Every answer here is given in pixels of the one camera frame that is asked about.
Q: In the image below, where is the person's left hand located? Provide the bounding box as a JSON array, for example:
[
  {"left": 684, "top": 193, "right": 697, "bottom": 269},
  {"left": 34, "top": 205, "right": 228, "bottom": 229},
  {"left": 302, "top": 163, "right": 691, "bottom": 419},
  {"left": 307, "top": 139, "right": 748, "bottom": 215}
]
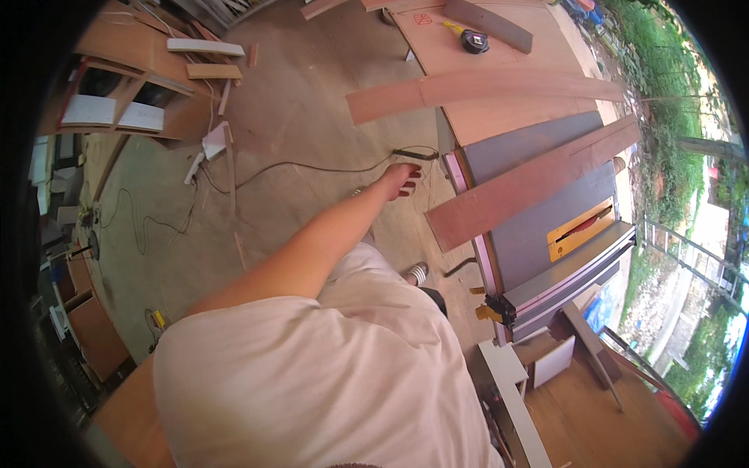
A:
[{"left": 380, "top": 163, "right": 423, "bottom": 202}]

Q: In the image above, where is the wide reddish plywood strip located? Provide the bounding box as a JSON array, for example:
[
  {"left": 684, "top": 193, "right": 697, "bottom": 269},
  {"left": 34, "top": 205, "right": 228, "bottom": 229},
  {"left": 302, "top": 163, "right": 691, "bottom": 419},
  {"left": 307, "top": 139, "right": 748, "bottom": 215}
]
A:
[{"left": 425, "top": 114, "right": 642, "bottom": 254}]

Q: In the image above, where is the long curved plywood strip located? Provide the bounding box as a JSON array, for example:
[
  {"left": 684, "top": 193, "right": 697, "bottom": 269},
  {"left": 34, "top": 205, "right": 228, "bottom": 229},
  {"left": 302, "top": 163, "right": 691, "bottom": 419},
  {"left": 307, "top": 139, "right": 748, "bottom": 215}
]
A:
[{"left": 345, "top": 69, "right": 626, "bottom": 127}]

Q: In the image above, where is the grey table saw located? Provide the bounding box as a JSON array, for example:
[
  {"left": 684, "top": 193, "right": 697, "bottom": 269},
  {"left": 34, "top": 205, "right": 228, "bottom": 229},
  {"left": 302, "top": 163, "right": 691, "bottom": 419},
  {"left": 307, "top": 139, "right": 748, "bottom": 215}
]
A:
[{"left": 443, "top": 110, "right": 637, "bottom": 346}]

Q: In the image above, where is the large plywood sheet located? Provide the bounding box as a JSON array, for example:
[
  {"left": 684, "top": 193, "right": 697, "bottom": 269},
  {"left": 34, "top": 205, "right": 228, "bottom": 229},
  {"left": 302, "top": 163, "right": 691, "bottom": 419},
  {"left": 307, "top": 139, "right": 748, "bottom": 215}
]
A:
[{"left": 389, "top": 0, "right": 605, "bottom": 148}]

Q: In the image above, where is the yellow black clamp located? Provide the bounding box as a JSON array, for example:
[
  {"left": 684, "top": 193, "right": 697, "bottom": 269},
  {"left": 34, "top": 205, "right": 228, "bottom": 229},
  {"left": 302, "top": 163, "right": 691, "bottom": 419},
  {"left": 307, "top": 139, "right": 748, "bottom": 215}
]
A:
[{"left": 469, "top": 285, "right": 518, "bottom": 330}]

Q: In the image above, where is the black yellow tape measure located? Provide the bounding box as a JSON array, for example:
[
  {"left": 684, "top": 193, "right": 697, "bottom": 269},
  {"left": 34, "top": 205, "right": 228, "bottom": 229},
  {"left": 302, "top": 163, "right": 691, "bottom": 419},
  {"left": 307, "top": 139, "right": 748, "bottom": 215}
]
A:
[{"left": 443, "top": 20, "right": 490, "bottom": 56}]

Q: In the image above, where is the yellow saw throat plate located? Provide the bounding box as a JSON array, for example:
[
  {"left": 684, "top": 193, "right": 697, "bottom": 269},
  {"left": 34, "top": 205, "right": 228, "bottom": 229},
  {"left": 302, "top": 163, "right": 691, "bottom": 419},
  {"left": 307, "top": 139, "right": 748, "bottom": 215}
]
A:
[{"left": 547, "top": 197, "right": 617, "bottom": 263}]

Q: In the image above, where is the grey board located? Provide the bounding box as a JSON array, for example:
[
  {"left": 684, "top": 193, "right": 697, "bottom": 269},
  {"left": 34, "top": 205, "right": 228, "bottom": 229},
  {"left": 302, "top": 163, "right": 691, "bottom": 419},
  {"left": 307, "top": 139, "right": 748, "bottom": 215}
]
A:
[{"left": 442, "top": 0, "right": 534, "bottom": 55}]

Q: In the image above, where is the pile of wooden boards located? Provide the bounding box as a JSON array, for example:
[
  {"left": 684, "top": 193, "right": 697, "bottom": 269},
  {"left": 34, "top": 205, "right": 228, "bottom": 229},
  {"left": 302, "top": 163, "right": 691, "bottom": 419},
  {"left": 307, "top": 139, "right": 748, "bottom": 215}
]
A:
[{"left": 300, "top": 0, "right": 445, "bottom": 22}]

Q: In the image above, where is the white folded panel piece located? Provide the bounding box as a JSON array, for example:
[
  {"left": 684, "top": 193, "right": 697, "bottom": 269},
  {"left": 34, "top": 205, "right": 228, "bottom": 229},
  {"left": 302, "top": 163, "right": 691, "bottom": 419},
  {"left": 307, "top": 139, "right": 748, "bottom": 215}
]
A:
[{"left": 201, "top": 121, "right": 230, "bottom": 162}]

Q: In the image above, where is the person's body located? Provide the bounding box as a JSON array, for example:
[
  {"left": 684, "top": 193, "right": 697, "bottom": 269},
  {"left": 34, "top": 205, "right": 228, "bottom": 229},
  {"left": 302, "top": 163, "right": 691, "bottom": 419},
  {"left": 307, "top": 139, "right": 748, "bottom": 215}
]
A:
[{"left": 153, "top": 243, "right": 505, "bottom": 468}]

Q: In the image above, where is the white power strip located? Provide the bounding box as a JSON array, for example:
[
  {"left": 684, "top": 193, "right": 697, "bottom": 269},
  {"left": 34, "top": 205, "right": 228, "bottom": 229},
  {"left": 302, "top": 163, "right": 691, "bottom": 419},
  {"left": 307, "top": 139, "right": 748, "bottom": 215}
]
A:
[{"left": 184, "top": 151, "right": 206, "bottom": 186}]

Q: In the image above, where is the short wooden block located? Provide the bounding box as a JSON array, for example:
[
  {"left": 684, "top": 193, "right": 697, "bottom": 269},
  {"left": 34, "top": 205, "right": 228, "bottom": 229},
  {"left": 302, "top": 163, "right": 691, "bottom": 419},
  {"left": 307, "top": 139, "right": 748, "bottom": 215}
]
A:
[{"left": 185, "top": 62, "right": 243, "bottom": 81}]

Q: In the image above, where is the small white square panel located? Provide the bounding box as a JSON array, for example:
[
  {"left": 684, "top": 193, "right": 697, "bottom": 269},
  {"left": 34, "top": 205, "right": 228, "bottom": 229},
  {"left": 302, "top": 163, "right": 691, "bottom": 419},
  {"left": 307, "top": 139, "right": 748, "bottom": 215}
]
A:
[{"left": 528, "top": 334, "right": 578, "bottom": 390}]

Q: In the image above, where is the long white laminated board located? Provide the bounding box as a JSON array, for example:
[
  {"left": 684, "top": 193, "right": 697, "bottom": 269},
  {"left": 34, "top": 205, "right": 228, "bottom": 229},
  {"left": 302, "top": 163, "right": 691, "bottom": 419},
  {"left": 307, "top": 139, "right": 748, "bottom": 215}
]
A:
[{"left": 476, "top": 339, "right": 553, "bottom": 468}]

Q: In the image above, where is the grey wooden plank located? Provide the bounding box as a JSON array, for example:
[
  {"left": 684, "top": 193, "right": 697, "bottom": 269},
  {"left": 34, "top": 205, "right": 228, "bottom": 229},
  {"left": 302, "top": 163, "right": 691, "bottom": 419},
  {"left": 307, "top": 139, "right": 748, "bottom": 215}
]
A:
[{"left": 561, "top": 301, "right": 625, "bottom": 388}]

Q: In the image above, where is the white board offcut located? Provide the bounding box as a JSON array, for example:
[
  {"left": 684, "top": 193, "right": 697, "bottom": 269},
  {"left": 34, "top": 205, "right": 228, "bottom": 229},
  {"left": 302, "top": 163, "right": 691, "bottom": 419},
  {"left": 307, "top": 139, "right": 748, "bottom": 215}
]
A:
[{"left": 166, "top": 37, "right": 246, "bottom": 58}]

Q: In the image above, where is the metal railing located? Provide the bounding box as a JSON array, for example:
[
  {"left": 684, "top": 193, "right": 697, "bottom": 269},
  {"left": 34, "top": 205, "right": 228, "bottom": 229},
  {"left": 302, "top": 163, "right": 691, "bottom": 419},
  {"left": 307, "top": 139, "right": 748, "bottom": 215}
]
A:
[{"left": 640, "top": 212, "right": 749, "bottom": 312}]

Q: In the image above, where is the plywood cabinet carcass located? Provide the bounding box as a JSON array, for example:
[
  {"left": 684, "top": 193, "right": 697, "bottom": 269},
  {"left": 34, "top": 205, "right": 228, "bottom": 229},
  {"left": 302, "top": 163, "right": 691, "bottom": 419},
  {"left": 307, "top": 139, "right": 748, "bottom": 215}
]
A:
[{"left": 37, "top": 0, "right": 220, "bottom": 142}]

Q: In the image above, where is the plywood floor sheet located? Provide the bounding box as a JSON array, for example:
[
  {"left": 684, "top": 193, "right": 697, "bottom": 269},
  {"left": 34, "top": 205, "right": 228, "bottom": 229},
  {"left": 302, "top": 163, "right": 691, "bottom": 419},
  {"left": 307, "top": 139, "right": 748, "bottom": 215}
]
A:
[{"left": 521, "top": 351, "right": 694, "bottom": 468}]

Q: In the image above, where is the circular saw tool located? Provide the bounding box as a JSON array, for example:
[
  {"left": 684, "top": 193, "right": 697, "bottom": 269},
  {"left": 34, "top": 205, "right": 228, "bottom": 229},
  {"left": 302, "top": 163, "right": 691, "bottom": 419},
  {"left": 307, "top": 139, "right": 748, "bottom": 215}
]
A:
[{"left": 76, "top": 202, "right": 103, "bottom": 262}]

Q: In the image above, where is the brown wooden cabinet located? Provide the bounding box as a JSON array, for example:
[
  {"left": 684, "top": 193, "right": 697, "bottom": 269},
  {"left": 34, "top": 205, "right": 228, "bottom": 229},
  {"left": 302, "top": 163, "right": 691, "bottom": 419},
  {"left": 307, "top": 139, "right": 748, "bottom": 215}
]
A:
[{"left": 63, "top": 288, "right": 133, "bottom": 383}]

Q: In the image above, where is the black curved hose piece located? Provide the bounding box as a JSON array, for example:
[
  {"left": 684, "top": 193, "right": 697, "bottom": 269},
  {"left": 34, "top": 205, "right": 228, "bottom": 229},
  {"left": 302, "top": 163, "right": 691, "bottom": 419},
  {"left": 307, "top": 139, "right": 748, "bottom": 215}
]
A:
[{"left": 442, "top": 257, "right": 478, "bottom": 279}]

